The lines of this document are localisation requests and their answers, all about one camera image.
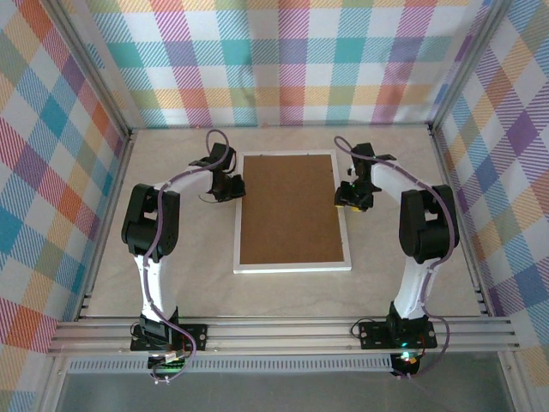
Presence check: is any white picture frame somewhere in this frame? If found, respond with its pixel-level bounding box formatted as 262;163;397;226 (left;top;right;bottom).
232;148;353;276

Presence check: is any green lit controller board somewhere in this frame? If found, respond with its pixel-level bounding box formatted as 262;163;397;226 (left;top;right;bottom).
390;349;425;378
147;350;192;375

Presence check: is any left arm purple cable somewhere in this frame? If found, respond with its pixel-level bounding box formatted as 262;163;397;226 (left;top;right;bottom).
143;129;232;385

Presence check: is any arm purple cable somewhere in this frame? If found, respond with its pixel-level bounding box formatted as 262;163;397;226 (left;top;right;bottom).
143;129;232;385
333;135;455;381

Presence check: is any aluminium side rail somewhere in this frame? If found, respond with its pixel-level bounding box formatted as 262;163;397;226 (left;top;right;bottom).
428;124;494;318
76;128;138;323

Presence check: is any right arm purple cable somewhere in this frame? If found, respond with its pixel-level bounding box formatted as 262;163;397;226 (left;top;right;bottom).
333;135;455;381

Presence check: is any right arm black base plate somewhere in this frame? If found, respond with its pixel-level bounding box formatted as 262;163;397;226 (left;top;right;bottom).
358;320;439;351

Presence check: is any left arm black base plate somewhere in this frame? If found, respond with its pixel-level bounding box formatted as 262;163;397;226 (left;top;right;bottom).
130;321;210;354

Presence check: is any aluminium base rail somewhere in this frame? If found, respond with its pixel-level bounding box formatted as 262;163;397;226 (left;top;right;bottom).
45;316;522;357

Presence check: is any aluminium frame post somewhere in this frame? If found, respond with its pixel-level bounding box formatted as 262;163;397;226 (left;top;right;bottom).
428;0;511;134
497;349;531;412
40;355;72;412
49;0;137;139

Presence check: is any grey slotted cable duct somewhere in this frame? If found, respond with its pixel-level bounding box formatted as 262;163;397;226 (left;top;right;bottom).
66;354;395;375

